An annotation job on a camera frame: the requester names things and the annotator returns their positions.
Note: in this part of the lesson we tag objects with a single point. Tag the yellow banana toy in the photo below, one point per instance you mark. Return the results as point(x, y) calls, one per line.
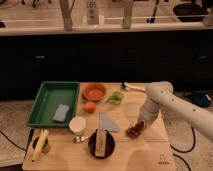
point(37, 151)

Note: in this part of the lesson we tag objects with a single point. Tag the dark round plate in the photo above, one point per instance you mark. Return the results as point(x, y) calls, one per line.
point(110, 145)

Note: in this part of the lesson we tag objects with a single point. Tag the small dark round coaster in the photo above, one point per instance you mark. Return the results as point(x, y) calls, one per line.
point(43, 144)

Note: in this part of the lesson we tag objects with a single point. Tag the blue object on floor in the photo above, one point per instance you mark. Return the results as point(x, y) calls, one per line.
point(200, 99)

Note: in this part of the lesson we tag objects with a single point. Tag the green plastic tray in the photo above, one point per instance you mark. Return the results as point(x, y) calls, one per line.
point(50, 96)

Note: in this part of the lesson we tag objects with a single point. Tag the small metal object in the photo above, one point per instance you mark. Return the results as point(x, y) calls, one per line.
point(79, 139)

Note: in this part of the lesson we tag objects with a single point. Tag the white-handled brush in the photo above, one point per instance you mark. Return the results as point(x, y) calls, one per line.
point(126, 86)

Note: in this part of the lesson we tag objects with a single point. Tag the white cup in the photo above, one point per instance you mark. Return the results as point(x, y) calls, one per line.
point(77, 125)

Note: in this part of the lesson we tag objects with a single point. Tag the blue-grey sponge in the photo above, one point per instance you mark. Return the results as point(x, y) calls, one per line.
point(61, 112)

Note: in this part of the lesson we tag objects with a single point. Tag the wooden block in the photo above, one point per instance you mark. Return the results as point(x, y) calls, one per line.
point(100, 143)

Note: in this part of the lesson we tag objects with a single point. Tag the beige cloth-covered gripper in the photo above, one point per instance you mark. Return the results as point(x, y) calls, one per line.
point(148, 112)

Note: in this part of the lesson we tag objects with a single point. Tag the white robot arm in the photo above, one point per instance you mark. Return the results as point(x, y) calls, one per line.
point(160, 94)

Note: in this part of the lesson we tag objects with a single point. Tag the blue triangular cloth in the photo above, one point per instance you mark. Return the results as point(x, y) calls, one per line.
point(107, 123)

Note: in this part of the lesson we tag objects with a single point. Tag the orange peach fruit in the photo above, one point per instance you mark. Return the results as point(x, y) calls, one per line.
point(90, 107)

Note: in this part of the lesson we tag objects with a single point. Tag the dark red grape bunch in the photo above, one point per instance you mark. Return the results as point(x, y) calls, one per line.
point(136, 130)

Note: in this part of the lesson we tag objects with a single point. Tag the orange bowl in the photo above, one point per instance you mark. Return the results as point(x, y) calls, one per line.
point(94, 92)

